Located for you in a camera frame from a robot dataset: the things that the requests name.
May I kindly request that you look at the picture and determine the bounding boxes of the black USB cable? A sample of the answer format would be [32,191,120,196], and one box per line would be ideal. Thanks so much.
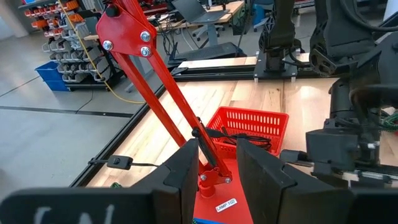
[205,125,273,152]

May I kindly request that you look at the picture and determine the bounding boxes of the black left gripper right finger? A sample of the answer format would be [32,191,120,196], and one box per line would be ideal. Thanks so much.
[236,138,398,224]

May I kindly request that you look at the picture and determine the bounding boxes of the green braided cable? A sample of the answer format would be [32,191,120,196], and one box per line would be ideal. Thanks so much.
[381,111,398,132]

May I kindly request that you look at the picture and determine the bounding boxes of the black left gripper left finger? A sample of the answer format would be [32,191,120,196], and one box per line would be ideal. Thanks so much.
[0,138,200,224]

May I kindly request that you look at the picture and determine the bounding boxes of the shelf with orange bins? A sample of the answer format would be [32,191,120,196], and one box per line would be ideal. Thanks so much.
[17,0,121,92]

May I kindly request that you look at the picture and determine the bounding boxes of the red plastic basket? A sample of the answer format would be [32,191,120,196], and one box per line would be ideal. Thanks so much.
[205,106,290,159]

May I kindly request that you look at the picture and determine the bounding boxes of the yellow cable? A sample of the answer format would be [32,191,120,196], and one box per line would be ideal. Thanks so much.
[57,0,147,105]

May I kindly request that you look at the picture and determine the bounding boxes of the blue plastic basket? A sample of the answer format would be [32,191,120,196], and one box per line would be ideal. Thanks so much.
[192,217,225,224]

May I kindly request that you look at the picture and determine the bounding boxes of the black aluminium table frame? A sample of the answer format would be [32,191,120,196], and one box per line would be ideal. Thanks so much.
[69,51,313,189]

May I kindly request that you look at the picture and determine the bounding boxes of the grey laptop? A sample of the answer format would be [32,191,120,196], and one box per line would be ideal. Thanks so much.
[171,0,233,26]

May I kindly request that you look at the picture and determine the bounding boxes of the office chair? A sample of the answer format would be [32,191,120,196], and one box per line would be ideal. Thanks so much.
[251,0,275,33]

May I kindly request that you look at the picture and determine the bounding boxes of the red desk lamp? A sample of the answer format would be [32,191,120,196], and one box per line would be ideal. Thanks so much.
[95,0,254,224]

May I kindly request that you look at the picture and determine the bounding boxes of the wooden desk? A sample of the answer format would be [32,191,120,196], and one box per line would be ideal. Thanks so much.
[146,0,247,48]

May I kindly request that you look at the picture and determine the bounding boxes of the blue storage bin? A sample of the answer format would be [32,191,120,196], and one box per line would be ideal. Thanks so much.
[34,60,72,92]

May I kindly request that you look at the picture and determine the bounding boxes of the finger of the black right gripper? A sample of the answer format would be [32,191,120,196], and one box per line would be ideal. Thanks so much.
[279,149,313,165]

